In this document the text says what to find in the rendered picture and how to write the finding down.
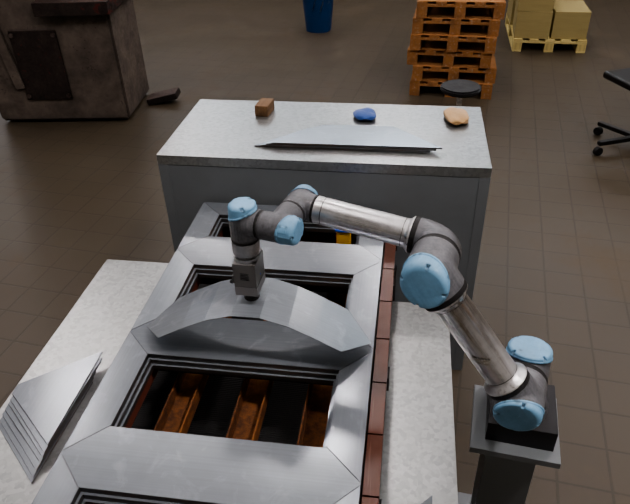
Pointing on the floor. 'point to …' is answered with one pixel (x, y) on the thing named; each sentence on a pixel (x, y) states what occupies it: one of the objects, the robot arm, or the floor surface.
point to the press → (64, 59)
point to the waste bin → (318, 15)
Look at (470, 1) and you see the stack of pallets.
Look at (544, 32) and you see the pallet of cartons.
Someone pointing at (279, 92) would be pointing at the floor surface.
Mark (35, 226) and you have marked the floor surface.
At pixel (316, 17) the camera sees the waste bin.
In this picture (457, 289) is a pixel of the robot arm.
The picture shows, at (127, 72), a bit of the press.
